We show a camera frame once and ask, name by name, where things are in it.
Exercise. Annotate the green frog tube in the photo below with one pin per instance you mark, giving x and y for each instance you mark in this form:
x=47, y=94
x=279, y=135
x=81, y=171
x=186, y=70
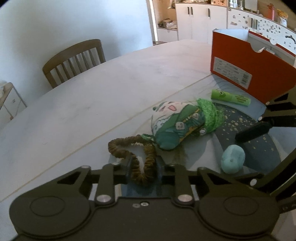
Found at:
x=228, y=97

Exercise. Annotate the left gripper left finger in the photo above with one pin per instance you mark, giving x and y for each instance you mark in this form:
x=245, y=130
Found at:
x=111, y=175

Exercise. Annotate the red cardboard shoe box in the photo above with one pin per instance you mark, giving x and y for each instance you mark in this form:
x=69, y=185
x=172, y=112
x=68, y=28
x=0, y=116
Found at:
x=244, y=60

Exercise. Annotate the white wall cabinets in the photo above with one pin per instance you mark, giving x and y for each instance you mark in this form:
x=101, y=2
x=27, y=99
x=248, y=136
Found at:
x=182, y=20

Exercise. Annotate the brown scrunchie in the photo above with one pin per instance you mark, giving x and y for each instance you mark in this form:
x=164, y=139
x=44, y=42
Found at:
x=140, y=176

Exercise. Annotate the green anime plush pouch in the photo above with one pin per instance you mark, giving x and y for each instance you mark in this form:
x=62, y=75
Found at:
x=173, y=121

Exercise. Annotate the teal round sharpener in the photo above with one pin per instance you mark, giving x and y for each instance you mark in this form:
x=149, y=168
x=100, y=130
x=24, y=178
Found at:
x=232, y=159

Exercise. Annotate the brown wooden chair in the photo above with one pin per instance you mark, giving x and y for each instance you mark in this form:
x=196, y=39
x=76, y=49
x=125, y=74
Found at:
x=73, y=61

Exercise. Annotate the white drawer sideboard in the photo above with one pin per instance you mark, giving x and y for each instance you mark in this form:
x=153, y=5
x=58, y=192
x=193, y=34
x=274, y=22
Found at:
x=11, y=103

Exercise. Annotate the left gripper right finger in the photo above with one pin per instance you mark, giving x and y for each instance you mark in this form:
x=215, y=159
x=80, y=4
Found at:
x=173, y=183

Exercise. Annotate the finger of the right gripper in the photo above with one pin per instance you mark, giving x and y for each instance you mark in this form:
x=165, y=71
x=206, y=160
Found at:
x=259, y=129

